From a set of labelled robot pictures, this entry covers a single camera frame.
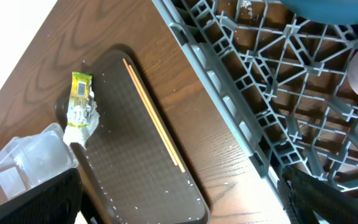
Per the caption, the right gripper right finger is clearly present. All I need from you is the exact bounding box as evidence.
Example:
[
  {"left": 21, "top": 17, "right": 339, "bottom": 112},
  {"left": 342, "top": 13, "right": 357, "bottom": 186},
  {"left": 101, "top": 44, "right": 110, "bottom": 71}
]
[{"left": 278, "top": 166, "right": 358, "bottom": 223}]

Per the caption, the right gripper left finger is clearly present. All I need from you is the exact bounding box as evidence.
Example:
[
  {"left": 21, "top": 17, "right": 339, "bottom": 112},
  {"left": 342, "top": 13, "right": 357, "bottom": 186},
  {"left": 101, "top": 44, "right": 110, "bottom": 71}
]
[{"left": 0, "top": 168, "right": 83, "bottom": 224}]

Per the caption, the brown serving tray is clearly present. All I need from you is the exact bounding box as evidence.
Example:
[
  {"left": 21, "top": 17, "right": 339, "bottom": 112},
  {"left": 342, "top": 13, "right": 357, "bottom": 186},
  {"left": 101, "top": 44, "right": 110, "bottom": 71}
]
[{"left": 54, "top": 49, "right": 211, "bottom": 224}]

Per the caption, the dark blue plate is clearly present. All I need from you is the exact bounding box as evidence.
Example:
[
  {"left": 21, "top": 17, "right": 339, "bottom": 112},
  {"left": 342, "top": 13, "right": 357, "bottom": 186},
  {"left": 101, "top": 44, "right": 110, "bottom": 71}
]
[{"left": 280, "top": 0, "right": 358, "bottom": 25}]

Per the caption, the grey dishwasher rack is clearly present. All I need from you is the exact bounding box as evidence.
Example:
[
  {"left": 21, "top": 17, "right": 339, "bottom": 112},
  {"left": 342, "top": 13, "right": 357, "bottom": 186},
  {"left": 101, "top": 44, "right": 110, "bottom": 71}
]
[{"left": 150, "top": 0, "right": 358, "bottom": 224}]

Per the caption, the clear plastic bin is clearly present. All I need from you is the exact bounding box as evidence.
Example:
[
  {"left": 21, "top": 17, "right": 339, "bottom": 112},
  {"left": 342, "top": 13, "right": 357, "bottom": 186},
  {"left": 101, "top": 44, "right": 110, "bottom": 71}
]
[{"left": 0, "top": 123, "right": 79, "bottom": 205}]

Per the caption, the crumpled white green wrapper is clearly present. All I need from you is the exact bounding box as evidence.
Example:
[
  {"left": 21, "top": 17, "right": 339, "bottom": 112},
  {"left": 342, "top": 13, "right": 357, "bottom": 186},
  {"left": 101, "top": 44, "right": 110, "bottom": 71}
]
[{"left": 63, "top": 72, "right": 100, "bottom": 150}]

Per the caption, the wooden chopstick right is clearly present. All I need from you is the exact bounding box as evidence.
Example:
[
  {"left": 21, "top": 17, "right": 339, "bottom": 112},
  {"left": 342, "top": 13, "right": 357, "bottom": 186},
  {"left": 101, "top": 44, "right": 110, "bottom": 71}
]
[{"left": 128, "top": 65, "right": 185, "bottom": 173}]

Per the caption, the wooden chopstick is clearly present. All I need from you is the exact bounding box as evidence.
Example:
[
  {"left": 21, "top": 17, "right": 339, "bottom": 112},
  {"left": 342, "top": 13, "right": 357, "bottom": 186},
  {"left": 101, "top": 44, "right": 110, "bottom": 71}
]
[
  {"left": 122, "top": 58, "right": 178, "bottom": 166},
  {"left": 128, "top": 65, "right": 185, "bottom": 173}
]

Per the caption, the wooden chopstick left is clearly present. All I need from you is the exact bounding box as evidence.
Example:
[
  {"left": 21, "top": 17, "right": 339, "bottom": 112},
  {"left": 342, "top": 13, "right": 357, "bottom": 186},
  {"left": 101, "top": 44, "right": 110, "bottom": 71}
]
[{"left": 122, "top": 58, "right": 178, "bottom": 166}]

